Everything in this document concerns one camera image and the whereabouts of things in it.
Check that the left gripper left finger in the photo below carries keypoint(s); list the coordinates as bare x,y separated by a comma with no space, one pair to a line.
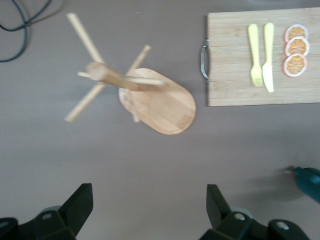
62,222

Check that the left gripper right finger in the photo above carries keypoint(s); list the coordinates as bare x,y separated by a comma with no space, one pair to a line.
232,226

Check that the dark green ribbed cup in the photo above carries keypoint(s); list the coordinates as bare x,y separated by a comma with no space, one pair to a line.
310,183

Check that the wooden mug tree stand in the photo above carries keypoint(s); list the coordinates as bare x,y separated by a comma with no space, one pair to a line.
162,107

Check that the bamboo cutting board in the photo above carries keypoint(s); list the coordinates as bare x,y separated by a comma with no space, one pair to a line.
232,62

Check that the yellow plastic knife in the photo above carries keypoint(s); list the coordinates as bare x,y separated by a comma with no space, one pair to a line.
268,62

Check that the orange slice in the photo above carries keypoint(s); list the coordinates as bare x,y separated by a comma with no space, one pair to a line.
296,33
297,47
295,65

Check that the yellow plastic fork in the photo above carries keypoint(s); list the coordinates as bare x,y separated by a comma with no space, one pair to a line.
255,50

